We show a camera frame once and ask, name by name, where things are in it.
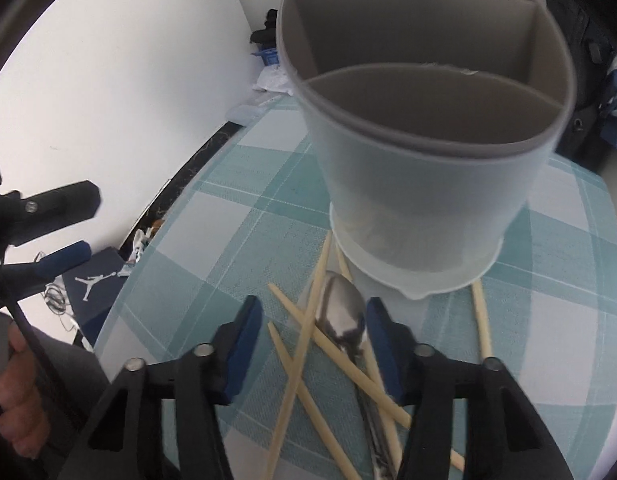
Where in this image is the pile of black clothes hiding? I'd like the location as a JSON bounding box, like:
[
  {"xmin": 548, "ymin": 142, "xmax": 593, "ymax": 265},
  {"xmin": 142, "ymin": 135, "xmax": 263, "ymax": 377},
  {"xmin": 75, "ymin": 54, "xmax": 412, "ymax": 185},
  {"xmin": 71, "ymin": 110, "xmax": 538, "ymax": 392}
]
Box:
[{"xmin": 251, "ymin": 9, "xmax": 280, "ymax": 47}]

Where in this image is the teal checkered tablecloth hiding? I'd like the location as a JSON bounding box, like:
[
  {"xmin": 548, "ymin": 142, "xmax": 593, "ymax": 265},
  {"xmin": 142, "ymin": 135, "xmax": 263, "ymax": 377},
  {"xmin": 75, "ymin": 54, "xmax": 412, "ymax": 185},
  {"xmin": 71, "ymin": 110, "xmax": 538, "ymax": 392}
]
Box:
[{"xmin": 91, "ymin": 95, "xmax": 617, "ymax": 480}]

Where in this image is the blue box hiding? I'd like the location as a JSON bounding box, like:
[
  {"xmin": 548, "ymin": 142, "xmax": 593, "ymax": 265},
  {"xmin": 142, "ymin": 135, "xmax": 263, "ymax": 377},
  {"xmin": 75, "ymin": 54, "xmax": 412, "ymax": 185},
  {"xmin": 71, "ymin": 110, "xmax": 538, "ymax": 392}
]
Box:
[{"xmin": 253, "ymin": 47, "xmax": 282, "ymax": 69}]

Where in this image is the white plastic bag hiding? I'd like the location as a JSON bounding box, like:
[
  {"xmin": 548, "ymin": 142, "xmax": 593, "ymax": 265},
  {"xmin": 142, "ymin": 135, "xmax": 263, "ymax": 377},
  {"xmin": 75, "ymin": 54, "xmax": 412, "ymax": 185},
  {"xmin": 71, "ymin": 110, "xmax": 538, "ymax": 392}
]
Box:
[{"xmin": 253, "ymin": 67, "xmax": 295, "ymax": 97}]

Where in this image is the person's grey trouser leg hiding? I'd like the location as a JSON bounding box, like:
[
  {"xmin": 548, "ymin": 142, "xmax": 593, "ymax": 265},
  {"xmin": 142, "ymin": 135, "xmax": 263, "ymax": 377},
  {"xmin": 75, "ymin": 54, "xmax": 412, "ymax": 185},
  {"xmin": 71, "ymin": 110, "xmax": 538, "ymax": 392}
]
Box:
[{"xmin": 31, "ymin": 322, "xmax": 109, "ymax": 466}]

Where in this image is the tangled white cable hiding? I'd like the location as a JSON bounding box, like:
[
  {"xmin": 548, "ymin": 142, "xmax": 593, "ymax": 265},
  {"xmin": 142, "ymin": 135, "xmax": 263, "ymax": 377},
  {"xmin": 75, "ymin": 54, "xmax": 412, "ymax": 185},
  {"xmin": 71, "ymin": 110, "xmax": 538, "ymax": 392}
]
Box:
[{"xmin": 41, "ymin": 280, "xmax": 77, "ymax": 332}]

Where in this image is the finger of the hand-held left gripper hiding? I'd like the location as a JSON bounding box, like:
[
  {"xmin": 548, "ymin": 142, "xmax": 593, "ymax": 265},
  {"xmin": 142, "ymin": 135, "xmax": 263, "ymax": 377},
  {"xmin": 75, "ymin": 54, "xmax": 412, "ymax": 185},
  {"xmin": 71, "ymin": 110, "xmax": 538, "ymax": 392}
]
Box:
[
  {"xmin": 0, "ymin": 240, "xmax": 92, "ymax": 302},
  {"xmin": 3, "ymin": 180, "xmax": 102, "ymax": 247}
]

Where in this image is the bunch of wooden chopsticks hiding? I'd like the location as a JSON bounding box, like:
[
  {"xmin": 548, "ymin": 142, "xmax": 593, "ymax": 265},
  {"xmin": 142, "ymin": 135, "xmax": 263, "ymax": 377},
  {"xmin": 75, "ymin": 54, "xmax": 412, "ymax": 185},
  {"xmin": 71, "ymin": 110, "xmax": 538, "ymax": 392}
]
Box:
[{"xmin": 266, "ymin": 0, "xmax": 514, "ymax": 480}]

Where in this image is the white shoe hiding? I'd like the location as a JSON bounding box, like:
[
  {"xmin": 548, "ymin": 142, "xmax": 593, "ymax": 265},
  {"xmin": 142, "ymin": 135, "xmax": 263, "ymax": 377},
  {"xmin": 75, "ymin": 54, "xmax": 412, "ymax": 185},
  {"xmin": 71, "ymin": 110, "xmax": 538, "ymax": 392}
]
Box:
[{"xmin": 131, "ymin": 220, "xmax": 165, "ymax": 264}]

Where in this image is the silver spoon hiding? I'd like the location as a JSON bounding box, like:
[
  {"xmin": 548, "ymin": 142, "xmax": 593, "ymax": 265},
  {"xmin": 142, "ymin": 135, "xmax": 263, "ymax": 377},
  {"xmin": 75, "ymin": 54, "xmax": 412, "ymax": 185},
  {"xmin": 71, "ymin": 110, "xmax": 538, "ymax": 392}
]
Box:
[{"xmin": 313, "ymin": 270, "xmax": 401, "ymax": 478}]

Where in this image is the white and grey utensil holder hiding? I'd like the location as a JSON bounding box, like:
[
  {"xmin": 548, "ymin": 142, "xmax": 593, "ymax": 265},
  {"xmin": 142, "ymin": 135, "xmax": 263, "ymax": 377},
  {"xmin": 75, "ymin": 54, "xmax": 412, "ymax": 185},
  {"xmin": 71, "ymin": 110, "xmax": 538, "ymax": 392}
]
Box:
[{"xmin": 276, "ymin": 0, "xmax": 576, "ymax": 302}]

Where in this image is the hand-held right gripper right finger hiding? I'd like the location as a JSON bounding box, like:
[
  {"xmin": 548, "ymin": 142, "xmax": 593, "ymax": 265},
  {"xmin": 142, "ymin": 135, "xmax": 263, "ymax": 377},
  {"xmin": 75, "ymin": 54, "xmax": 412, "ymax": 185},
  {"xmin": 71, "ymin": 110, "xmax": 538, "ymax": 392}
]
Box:
[{"xmin": 365, "ymin": 297, "xmax": 574, "ymax": 480}]

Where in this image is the person's left hand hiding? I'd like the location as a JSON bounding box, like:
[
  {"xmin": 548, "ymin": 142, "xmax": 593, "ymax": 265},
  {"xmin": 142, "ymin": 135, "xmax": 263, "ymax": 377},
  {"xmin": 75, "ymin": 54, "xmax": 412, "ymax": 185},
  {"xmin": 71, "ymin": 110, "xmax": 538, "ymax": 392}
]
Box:
[{"xmin": 0, "ymin": 332, "xmax": 45, "ymax": 461}]

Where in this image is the black backpack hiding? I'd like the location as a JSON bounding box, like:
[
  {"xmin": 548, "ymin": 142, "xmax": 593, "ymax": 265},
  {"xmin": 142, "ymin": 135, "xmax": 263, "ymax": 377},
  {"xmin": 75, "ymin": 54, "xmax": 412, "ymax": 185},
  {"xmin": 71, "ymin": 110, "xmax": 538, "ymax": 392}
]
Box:
[{"xmin": 543, "ymin": 0, "xmax": 616, "ymax": 161}]

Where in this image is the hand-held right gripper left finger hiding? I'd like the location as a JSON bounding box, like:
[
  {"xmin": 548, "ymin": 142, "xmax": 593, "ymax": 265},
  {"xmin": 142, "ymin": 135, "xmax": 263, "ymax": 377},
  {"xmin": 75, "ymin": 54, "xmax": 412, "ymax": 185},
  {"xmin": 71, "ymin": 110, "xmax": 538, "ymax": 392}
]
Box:
[{"xmin": 56, "ymin": 295, "xmax": 264, "ymax": 480}]

